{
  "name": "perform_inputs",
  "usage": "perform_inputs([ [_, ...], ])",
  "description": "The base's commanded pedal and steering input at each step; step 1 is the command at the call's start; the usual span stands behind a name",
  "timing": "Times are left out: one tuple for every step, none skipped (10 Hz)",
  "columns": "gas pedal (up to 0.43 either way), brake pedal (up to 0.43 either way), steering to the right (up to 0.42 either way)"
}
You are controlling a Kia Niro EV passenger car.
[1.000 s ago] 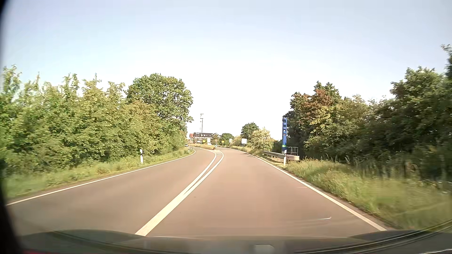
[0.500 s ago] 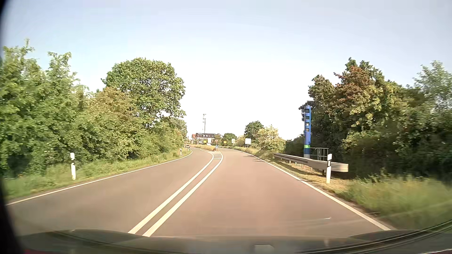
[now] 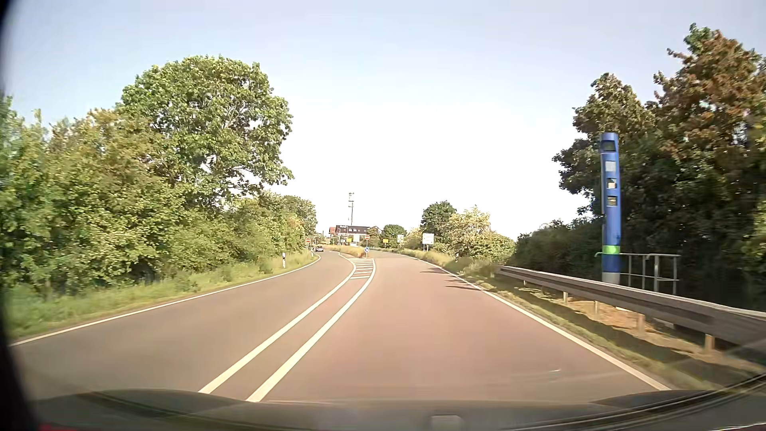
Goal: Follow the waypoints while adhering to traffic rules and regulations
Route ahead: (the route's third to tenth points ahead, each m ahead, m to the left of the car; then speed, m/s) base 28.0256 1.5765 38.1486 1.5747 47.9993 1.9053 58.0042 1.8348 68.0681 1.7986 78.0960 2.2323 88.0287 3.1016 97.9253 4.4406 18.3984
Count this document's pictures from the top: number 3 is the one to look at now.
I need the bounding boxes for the dark roofed building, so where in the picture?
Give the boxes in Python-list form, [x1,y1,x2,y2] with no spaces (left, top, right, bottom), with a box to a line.
[328,225,372,243]

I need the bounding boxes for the pale green trees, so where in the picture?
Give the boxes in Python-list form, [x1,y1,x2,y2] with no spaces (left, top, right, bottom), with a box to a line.
[402,200,517,264]

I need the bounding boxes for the grey asphalt road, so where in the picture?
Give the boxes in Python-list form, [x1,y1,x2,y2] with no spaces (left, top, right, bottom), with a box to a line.
[11,250,672,403]

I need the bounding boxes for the road markings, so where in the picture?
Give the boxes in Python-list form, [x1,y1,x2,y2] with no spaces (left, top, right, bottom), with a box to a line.
[11,251,672,403]

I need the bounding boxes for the car's own bonnet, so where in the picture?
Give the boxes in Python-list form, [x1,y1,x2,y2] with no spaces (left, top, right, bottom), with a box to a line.
[33,388,766,431]

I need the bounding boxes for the row of green trees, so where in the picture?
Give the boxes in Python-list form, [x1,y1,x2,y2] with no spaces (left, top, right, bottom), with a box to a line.
[0,55,319,295]

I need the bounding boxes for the dry grass verge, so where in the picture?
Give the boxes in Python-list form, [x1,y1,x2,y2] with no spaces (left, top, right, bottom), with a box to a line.
[400,248,766,391]

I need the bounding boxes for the grass verge with tall grass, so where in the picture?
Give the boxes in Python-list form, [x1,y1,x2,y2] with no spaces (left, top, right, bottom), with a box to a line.
[5,250,320,340]

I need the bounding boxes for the grey metal railing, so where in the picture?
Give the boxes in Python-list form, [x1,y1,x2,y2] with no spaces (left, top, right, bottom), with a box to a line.
[595,252,682,296]

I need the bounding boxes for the dark green trees and hedge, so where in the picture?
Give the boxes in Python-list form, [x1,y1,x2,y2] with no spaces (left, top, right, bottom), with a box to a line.
[512,23,766,312]

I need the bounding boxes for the blue speed camera column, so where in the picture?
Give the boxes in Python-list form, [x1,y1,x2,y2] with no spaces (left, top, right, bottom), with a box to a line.
[600,132,622,285]

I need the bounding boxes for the grey metal guard rail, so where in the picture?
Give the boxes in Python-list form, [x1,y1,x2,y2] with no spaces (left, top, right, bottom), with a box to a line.
[496,265,766,352]

